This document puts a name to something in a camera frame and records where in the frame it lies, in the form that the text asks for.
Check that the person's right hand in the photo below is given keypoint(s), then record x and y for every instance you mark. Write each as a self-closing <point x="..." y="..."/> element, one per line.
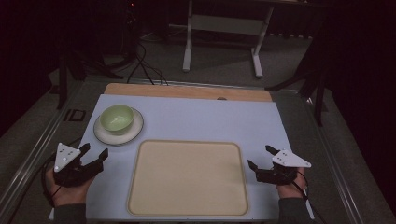
<point x="292" y="186"/>

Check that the white plate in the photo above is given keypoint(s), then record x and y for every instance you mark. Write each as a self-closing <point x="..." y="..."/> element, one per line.
<point x="132" y="132"/>

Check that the white metal table frame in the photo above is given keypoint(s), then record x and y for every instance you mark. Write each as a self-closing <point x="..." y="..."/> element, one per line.
<point x="224" y="26"/>

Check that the light blue table mat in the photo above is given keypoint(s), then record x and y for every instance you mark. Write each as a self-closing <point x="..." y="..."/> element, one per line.
<point x="199" y="119"/>

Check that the person's left hand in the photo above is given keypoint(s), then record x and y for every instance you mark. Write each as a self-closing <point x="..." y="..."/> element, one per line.
<point x="69" y="193"/>

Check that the green bowl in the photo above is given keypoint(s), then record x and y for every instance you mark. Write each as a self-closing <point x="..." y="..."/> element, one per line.
<point x="116" y="118"/>

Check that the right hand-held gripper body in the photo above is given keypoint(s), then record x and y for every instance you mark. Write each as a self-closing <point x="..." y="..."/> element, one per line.
<point x="281" y="169"/>

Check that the black stand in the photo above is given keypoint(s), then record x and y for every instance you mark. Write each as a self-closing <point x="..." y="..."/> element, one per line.
<point x="311" y="81"/>
<point x="63" y="81"/>

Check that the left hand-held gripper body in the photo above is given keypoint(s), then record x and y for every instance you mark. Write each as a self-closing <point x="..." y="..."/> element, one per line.
<point x="70" y="169"/>

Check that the beige tray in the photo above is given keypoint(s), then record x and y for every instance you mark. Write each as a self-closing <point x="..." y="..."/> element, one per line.
<point x="188" y="179"/>

